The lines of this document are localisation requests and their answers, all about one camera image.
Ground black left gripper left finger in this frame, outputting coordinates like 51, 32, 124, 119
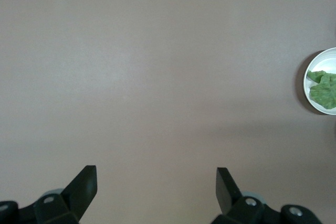
0, 165, 98, 224

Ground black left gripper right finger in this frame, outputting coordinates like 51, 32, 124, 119
211, 167, 321, 224

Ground green lettuce leaf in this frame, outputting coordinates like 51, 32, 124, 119
307, 69, 336, 110

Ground beige plate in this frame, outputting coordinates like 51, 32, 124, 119
303, 47, 336, 116

